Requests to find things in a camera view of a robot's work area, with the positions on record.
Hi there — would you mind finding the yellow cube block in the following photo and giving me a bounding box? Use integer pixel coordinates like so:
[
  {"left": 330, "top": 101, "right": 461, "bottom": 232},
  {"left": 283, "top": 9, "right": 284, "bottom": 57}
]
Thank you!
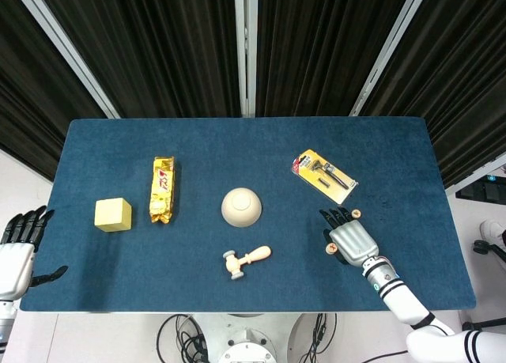
[{"left": 94, "top": 197, "right": 133, "bottom": 233}]

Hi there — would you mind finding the white shoe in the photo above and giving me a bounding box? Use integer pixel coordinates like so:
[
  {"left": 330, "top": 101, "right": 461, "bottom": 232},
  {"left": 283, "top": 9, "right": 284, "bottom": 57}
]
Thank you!
[{"left": 479, "top": 219, "right": 506, "bottom": 246}]

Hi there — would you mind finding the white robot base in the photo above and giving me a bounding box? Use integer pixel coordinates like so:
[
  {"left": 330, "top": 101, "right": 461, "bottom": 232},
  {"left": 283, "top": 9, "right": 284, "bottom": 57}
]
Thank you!
[{"left": 195, "top": 312, "right": 313, "bottom": 363}]

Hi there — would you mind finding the black cable with connector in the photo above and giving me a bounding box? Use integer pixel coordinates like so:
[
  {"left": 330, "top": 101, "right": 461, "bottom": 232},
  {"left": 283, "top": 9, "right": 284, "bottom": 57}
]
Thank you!
[{"left": 298, "top": 312, "right": 339, "bottom": 363}]

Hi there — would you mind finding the white metal frame beam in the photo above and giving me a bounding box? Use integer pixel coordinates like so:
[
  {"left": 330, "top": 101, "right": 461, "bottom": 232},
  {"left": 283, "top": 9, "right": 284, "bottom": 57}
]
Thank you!
[{"left": 444, "top": 151, "right": 506, "bottom": 196}]

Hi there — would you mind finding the white metal frame post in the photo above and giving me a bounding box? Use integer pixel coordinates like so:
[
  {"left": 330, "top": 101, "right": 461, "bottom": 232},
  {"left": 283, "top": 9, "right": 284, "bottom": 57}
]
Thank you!
[
  {"left": 9, "top": 0, "right": 120, "bottom": 119},
  {"left": 233, "top": 0, "right": 258, "bottom": 118},
  {"left": 349, "top": 0, "right": 434, "bottom": 117}
]

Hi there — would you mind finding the black cable bundle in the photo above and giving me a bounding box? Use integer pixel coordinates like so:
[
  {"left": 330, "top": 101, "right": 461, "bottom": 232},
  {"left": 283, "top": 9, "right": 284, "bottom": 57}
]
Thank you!
[{"left": 156, "top": 314, "right": 209, "bottom": 363}]

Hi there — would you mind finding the black device with teal light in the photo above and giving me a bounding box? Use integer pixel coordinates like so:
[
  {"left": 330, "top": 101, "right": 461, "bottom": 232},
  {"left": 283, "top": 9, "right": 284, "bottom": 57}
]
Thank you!
[{"left": 455, "top": 172, "right": 506, "bottom": 204}]

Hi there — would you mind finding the black pleated curtain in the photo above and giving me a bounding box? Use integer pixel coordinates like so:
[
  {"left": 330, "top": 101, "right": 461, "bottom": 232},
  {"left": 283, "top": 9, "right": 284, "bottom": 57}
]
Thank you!
[
  {"left": 360, "top": 0, "right": 506, "bottom": 189},
  {"left": 33, "top": 0, "right": 243, "bottom": 119},
  {"left": 255, "top": 0, "right": 414, "bottom": 118},
  {"left": 0, "top": 0, "right": 108, "bottom": 182}
]

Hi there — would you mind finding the yellow foil snack packet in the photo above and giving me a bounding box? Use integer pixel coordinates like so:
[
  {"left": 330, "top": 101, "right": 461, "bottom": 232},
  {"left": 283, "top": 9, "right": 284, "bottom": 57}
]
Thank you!
[{"left": 149, "top": 156, "right": 176, "bottom": 224}]

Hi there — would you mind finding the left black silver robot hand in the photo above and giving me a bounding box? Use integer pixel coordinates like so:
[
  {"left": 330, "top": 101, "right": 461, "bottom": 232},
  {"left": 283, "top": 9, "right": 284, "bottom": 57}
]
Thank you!
[{"left": 0, "top": 205, "right": 69, "bottom": 300}]

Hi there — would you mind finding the wooden toy hammer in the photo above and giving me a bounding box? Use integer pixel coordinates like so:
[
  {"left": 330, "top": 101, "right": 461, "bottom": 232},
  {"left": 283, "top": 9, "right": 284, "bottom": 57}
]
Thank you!
[{"left": 222, "top": 244, "right": 273, "bottom": 281}]

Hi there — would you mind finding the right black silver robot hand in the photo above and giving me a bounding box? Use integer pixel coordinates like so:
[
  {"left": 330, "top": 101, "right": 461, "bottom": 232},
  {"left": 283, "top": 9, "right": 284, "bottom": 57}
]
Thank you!
[{"left": 319, "top": 206, "right": 377, "bottom": 269}]

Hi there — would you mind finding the blue felt table mat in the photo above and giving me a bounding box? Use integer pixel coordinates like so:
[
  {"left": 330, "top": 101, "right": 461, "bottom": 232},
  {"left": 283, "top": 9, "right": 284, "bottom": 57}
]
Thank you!
[{"left": 19, "top": 117, "right": 478, "bottom": 313}]

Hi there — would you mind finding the razor in yellow blister pack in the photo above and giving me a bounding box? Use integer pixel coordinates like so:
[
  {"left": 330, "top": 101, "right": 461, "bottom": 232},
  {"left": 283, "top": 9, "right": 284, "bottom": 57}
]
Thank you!
[{"left": 291, "top": 149, "right": 359, "bottom": 206}]

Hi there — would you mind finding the black office chair base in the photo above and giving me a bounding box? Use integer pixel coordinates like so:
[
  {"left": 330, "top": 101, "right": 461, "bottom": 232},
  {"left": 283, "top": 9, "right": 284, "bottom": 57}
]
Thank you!
[{"left": 461, "top": 238, "right": 506, "bottom": 335}]

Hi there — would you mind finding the beige upturned bowl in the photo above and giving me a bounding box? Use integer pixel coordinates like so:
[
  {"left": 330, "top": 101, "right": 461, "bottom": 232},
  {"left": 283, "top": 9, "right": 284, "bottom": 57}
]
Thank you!
[{"left": 221, "top": 187, "right": 262, "bottom": 229}]

